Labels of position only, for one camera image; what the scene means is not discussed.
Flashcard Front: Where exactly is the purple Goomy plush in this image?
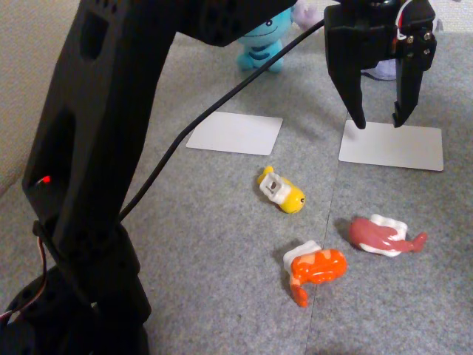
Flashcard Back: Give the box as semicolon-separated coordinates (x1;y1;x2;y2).
291;0;444;81

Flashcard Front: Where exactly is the gripper servo wire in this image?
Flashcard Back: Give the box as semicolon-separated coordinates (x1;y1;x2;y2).
394;0;415;42

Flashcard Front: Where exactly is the blue Wooper plush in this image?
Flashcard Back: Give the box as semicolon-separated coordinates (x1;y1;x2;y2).
236;7;295;73

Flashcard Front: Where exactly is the white card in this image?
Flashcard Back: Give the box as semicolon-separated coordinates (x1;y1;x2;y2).
185;111;284;157
338;119;444;172

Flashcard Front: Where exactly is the orange shrimp sushi toy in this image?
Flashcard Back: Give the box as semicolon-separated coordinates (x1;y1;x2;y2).
282;240;348;308

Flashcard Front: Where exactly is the base servo wire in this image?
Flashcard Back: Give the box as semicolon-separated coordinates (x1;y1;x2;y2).
0;236;49;327

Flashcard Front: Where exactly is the black camera cable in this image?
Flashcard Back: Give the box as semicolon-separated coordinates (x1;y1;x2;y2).
118;18;328;221

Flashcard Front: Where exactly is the pink tuna sushi toy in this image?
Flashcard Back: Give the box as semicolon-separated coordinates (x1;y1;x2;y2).
347;214;429;258

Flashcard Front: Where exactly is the yellow egg sushi toy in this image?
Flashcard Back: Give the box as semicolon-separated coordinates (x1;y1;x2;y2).
256;166;306;214

